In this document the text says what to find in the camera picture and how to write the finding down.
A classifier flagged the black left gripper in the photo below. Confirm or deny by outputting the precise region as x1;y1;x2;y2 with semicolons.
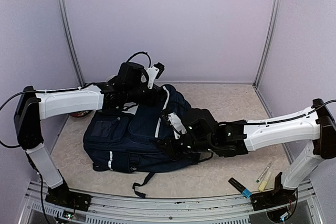
125;83;164;106

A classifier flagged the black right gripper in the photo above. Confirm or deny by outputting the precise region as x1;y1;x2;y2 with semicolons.
155;134;215;162

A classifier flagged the navy blue student backpack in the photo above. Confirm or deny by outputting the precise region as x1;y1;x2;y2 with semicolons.
83;84;203;189

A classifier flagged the black blue highlighter marker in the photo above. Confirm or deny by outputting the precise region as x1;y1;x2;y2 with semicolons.
228;177;251;198

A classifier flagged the white green-tip pen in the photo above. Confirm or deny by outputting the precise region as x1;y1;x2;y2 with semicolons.
256;162;272;183

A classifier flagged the yellow highlighter marker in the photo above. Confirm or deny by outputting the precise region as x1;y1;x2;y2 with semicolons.
258;171;271;192

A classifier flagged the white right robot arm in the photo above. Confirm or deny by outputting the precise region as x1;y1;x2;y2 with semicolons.
158;99;335;211

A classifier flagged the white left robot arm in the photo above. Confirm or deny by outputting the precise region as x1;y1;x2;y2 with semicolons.
12;62;165;211

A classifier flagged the red floral round coaster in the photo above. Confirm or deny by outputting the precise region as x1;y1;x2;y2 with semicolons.
69;111;91;118

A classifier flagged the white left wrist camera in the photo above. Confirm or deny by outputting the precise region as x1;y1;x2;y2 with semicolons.
141;62;165;89

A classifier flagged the left aluminium frame post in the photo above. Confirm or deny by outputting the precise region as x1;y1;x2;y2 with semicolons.
57;0;86;86

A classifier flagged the aluminium frame post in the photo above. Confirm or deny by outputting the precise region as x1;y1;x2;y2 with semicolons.
253;0;281;89
57;0;86;86

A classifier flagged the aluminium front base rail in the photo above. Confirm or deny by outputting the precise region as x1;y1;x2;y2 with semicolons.
16;181;327;223

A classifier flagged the right aluminium frame post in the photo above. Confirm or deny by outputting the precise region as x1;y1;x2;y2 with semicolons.
253;0;281;89

